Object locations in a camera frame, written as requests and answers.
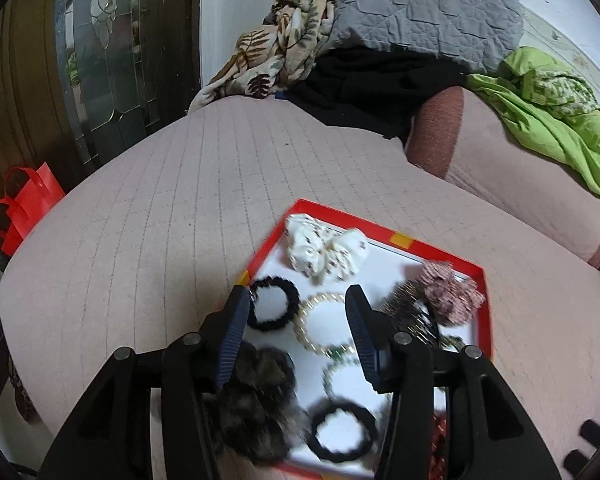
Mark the wooden door with glass panel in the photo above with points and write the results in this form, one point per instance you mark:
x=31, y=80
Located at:
x=30, y=60

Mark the red tray with white base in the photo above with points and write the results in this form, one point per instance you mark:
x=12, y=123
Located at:
x=390, y=267

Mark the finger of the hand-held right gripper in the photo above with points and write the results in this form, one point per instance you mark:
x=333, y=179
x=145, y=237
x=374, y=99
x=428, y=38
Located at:
x=591, y=431
x=575, y=464

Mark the dark patterned cloth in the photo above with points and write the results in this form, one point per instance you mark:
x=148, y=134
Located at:
x=22, y=390

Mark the leaf print blanket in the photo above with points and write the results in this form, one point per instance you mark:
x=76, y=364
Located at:
x=285, y=45

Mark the red polka dot scrunchie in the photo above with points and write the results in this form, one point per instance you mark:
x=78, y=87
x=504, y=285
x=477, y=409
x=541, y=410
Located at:
x=437, y=440

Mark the pink quilted bed cover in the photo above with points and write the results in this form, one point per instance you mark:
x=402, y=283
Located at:
x=155, y=220

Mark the bright green cloth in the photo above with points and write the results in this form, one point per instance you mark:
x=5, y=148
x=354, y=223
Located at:
x=545, y=130

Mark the green white patterned cloth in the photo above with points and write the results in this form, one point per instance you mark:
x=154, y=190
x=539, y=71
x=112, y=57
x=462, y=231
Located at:
x=565, y=90

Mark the grey quilted pillow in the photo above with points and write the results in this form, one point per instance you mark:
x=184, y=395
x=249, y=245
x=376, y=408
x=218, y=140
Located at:
x=420, y=10

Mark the grey metallic scrunchie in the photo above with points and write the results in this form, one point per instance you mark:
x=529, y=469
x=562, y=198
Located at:
x=260, y=410

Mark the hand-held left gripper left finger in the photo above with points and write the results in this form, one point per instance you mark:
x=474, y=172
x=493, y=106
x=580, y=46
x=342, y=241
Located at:
x=237, y=330

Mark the white patterned scrunchie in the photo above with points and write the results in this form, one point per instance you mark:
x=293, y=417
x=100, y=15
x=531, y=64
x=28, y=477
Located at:
x=320, y=250

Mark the black cloth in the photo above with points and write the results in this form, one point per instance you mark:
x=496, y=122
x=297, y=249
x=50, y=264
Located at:
x=370, y=90

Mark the dark striped scrunchie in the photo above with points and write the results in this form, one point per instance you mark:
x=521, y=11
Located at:
x=410, y=312

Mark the pink speckled scrunchie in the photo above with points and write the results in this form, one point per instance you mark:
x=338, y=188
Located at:
x=450, y=295

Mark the pink bolster pillow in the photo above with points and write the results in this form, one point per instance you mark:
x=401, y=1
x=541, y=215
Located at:
x=505, y=175

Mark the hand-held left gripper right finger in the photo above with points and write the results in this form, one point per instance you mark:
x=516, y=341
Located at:
x=362, y=340

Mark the red shopping bag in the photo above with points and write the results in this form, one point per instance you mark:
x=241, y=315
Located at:
x=35, y=200

